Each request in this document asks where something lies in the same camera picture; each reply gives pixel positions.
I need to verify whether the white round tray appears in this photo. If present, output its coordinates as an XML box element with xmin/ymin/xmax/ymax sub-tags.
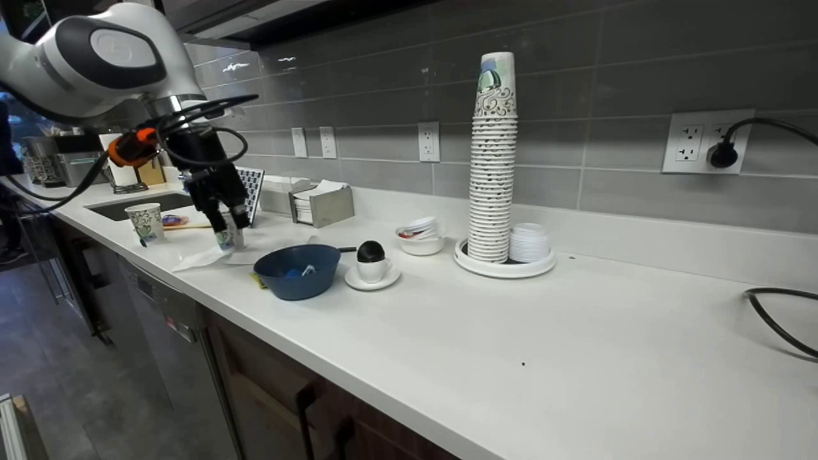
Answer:
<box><xmin>454</xmin><ymin>236</ymin><xmax>557</xmax><ymax>279</ymax></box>

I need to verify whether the black cabinet handle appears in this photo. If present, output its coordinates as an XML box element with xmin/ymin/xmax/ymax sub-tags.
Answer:
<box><xmin>332</xmin><ymin>415</ymin><xmax>356</xmax><ymax>460</ymax></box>
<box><xmin>295</xmin><ymin>381</ymin><xmax>318</xmax><ymax>460</ymax></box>

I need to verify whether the stack of white lids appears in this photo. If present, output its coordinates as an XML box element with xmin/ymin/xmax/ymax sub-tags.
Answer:
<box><xmin>509</xmin><ymin>222</ymin><xmax>551</xmax><ymax>265</ymax></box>

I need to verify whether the white double wall socket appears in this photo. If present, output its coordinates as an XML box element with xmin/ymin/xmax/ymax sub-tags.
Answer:
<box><xmin>661</xmin><ymin>109</ymin><xmax>756</xmax><ymax>176</ymax></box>

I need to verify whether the upper cabinet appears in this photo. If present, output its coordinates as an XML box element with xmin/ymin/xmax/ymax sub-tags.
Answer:
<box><xmin>158</xmin><ymin>0</ymin><xmax>448</xmax><ymax>50</ymax></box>

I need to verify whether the white paper napkin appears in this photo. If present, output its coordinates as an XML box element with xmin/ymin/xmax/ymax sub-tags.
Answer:
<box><xmin>171</xmin><ymin>229</ymin><xmax>320</xmax><ymax>273</ymax></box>

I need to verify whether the stack of paper cups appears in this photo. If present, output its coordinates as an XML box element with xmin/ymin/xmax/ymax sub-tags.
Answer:
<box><xmin>467</xmin><ymin>52</ymin><xmax>519</xmax><ymax>264</ymax></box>

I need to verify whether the sink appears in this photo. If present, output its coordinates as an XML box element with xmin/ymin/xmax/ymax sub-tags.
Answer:
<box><xmin>85</xmin><ymin>192</ymin><xmax>196</xmax><ymax>222</ymax></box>

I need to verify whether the printed paper cup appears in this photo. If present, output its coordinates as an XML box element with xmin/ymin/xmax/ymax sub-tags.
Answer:
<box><xmin>125</xmin><ymin>203</ymin><xmax>166</xmax><ymax>247</ymax></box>

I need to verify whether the blue bowl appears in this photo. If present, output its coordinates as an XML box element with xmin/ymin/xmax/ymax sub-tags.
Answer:
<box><xmin>253</xmin><ymin>244</ymin><xmax>341</xmax><ymax>301</ymax></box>

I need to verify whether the white cup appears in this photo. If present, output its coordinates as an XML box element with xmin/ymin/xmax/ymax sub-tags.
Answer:
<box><xmin>355</xmin><ymin>256</ymin><xmax>392</xmax><ymax>284</ymax></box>

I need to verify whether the black cable with plug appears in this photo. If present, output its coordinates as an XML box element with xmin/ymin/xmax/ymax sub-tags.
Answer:
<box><xmin>706</xmin><ymin>117</ymin><xmax>818</xmax><ymax>170</ymax></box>

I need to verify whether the dishwasher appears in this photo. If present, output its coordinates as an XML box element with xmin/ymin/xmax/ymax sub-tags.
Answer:
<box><xmin>117</xmin><ymin>254</ymin><xmax>242</xmax><ymax>460</ymax></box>

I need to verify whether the white saucer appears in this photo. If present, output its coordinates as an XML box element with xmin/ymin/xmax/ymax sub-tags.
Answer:
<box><xmin>344</xmin><ymin>263</ymin><xmax>402</xmax><ymax>292</ymax></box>

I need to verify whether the metal napkin holder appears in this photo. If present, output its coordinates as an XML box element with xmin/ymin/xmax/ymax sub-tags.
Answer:
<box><xmin>289</xmin><ymin>180</ymin><xmax>355</xmax><ymax>229</ymax></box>

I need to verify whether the black white grid board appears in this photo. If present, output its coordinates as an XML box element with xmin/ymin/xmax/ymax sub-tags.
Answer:
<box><xmin>234</xmin><ymin>166</ymin><xmax>266</xmax><ymax>226</ymax></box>

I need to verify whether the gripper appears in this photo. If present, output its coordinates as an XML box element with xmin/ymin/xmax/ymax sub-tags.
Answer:
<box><xmin>166</xmin><ymin>126</ymin><xmax>252</xmax><ymax>234</ymax></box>

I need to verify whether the white box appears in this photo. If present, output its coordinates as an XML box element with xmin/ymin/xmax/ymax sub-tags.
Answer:
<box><xmin>260</xmin><ymin>175</ymin><xmax>312</xmax><ymax>215</ymax></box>

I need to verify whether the small white bowl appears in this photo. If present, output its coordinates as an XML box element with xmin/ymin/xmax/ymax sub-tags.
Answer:
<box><xmin>397</xmin><ymin>234</ymin><xmax>447</xmax><ymax>257</ymax></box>

